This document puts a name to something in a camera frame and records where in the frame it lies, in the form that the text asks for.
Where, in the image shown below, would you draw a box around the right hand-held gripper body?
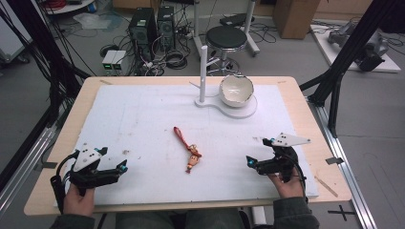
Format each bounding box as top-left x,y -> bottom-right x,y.
255,132 -> 312,184

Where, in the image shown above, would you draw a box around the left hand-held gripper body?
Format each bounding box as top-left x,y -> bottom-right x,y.
69,143 -> 120,197

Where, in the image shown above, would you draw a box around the person's right hand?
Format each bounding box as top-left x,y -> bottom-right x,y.
267,167 -> 306,200

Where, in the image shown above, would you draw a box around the person's left hand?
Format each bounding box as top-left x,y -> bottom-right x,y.
62,182 -> 96,218

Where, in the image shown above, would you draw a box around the thin wooden stick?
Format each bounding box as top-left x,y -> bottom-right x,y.
313,175 -> 339,198

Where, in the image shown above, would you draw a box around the white foam mat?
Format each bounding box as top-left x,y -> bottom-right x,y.
57,83 -> 320,207

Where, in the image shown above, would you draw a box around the white eggshell-shaped bowl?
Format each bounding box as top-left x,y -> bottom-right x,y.
218,73 -> 255,109

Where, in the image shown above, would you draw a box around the person's legs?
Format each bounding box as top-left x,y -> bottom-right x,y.
115,208 -> 253,229

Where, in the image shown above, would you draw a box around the white stand with pole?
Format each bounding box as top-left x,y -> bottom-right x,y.
189,45 -> 259,120

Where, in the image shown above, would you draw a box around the white power supply box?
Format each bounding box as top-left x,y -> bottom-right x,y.
101,50 -> 118,76
112,50 -> 128,76

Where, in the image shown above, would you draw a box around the white board on floor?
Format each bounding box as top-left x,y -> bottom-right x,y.
309,23 -> 402,74

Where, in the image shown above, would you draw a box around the black round stool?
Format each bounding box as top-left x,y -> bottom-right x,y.
205,25 -> 249,76

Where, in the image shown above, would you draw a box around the white metal floor stand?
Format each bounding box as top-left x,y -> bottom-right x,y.
191,0 -> 261,59

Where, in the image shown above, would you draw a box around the cardboard box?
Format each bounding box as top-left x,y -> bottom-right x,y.
272,0 -> 322,40

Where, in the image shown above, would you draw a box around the large black computer tower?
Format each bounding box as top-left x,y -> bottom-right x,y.
128,7 -> 159,61

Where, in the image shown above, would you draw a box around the clear plastic bag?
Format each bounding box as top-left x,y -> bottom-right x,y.
72,11 -> 113,31

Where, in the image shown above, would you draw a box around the small black computer tower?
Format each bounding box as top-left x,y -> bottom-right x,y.
156,5 -> 177,52

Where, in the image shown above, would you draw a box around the grey machine on board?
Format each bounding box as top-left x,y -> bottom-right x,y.
327,20 -> 390,73

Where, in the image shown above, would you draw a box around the round white table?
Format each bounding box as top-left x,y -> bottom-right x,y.
40,0 -> 97,15

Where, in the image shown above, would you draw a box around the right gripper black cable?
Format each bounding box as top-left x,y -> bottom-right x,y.
290,160 -> 309,204

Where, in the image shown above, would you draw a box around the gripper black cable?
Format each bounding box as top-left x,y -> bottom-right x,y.
290,160 -> 309,204
50,150 -> 80,215

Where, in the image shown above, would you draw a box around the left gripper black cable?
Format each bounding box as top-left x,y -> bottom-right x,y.
50,150 -> 80,215

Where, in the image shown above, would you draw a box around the aluminium rail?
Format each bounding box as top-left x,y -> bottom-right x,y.
0,126 -> 59,220
306,94 -> 378,229

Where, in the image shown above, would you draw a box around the doll keychain with red strap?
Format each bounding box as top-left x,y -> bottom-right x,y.
173,126 -> 203,175

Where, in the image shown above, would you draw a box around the tangle of floor cables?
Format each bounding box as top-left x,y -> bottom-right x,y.
98,31 -> 192,77

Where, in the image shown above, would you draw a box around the black metal frame stand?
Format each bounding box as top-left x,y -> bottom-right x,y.
299,0 -> 405,139
0,0 -> 92,128

